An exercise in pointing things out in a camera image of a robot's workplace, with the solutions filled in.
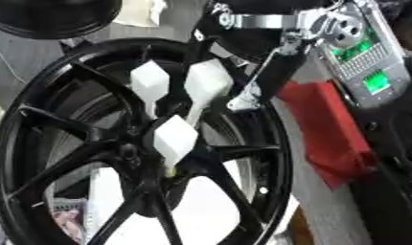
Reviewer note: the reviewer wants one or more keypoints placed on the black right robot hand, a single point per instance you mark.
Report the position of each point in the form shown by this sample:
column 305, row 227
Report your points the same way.
column 254, row 41

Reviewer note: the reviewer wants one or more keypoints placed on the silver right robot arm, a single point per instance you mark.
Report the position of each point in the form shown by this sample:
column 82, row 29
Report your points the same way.
column 377, row 73

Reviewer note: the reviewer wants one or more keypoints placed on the black spoked wheel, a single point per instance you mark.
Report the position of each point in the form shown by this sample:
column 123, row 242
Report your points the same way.
column 75, row 150

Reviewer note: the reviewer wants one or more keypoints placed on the red block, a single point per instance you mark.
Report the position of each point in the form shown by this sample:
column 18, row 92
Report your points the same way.
column 327, row 127

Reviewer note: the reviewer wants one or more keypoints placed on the cream cloth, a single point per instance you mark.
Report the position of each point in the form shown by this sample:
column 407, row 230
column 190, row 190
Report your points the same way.
column 138, row 12

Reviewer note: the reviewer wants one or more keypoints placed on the white board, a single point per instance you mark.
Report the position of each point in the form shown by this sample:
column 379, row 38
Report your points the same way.
column 209, row 210

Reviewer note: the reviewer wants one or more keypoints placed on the black round tire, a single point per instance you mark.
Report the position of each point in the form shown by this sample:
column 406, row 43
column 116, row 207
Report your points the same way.
column 53, row 16

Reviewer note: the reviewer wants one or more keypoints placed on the printed magazine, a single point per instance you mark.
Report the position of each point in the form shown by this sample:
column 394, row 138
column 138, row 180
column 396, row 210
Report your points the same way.
column 68, row 217

